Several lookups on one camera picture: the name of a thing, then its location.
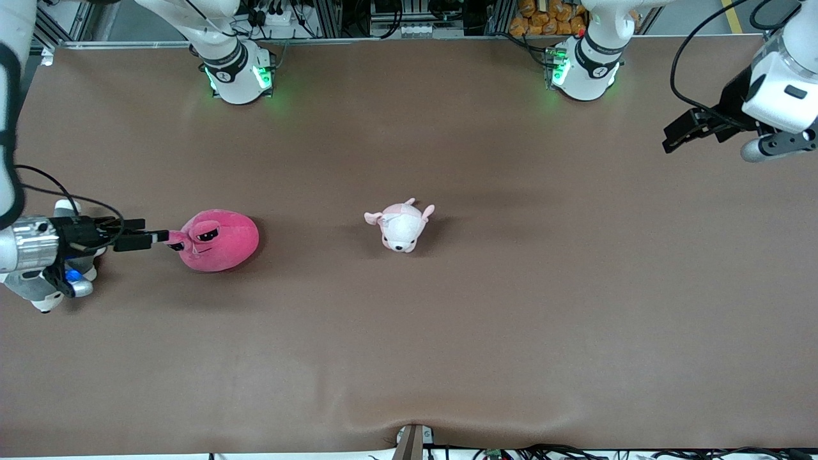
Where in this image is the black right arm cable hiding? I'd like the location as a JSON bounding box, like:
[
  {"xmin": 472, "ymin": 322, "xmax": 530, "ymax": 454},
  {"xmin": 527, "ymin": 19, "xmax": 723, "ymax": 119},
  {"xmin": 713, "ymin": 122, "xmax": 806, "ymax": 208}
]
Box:
[{"xmin": 13, "ymin": 164, "xmax": 126, "ymax": 251}]

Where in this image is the round pink plush toy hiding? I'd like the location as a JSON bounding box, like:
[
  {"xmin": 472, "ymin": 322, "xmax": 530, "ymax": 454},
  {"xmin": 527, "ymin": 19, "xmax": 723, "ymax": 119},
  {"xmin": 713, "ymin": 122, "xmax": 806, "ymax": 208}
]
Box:
[{"xmin": 167, "ymin": 209, "xmax": 261, "ymax": 273}]

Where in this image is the grey white plush husky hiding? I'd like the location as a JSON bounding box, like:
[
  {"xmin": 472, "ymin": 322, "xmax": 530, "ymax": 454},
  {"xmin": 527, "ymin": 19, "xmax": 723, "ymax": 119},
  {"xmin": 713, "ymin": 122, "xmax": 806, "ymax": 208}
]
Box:
[{"xmin": 0, "ymin": 199, "xmax": 107, "ymax": 314}]

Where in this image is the aluminium table edge rail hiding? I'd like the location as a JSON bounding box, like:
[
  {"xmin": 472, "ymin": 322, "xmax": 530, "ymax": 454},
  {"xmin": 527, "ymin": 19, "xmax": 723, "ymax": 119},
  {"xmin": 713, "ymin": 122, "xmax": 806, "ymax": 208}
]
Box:
[{"xmin": 40, "ymin": 35, "xmax": 558, "ymax": 52}]

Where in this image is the metal table edge clamp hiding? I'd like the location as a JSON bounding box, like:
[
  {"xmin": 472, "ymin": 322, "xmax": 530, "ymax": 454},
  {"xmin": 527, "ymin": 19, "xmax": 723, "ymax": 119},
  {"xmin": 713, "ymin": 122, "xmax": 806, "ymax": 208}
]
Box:
[{"xmin": 391, "ymin": 423, "xmax": 436, "ymax": 460}]

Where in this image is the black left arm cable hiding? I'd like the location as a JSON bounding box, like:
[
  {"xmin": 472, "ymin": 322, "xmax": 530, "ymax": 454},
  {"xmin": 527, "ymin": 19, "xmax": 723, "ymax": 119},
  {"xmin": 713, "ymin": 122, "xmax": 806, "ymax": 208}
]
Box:
[{"xmin": 669, "ymin": 0, "xmax": 818, "ymax": 117}]

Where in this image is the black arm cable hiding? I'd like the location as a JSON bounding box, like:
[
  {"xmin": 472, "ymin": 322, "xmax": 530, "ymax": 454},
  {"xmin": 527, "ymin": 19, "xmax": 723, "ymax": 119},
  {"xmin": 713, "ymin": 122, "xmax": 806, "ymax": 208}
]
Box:
[
  {"xmin": 669, "ymin": 0, "xmax": 818, "ymax": 117},
  {"xmin": 13, "ymin": 164, "xmax": 126, "ymax": 251}
]

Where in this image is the white pink plush dog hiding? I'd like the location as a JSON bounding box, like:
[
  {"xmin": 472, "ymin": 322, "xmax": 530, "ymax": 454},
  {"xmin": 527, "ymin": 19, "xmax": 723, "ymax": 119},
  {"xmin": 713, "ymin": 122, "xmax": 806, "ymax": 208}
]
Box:
[{"xmin": 364, "ymin": 197, "xmax": 436, "ymax": 254}]

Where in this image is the brown table mat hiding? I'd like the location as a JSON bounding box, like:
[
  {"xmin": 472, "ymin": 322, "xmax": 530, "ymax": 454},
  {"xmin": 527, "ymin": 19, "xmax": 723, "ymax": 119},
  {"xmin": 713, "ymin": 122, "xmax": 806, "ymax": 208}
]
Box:
[{"xmin": 0, "ymin": 35, "xmax": 818, "ymax": 458}]

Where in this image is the white power strip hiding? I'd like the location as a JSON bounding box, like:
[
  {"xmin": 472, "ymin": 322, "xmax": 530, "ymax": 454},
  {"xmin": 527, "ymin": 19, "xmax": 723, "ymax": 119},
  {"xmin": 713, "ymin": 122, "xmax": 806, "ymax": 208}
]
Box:
[{"xmin": 251, "ymin": 0, "xmax": 315, "ymax": 27}]

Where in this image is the orange snack bag pile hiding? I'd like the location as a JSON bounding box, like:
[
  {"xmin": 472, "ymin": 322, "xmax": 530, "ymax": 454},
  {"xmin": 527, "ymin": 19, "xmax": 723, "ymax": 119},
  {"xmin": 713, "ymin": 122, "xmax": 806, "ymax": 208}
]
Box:
[{"xmin": 509, "ymin": 0, "xmax": 589, "ymax": 38}]

